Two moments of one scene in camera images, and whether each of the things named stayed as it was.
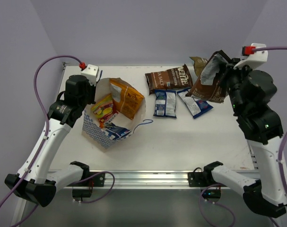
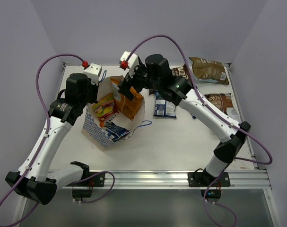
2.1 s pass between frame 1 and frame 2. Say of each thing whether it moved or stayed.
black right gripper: moved
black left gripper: stayed
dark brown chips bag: moved
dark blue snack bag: stayed
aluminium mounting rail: stayed
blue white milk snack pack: stayed
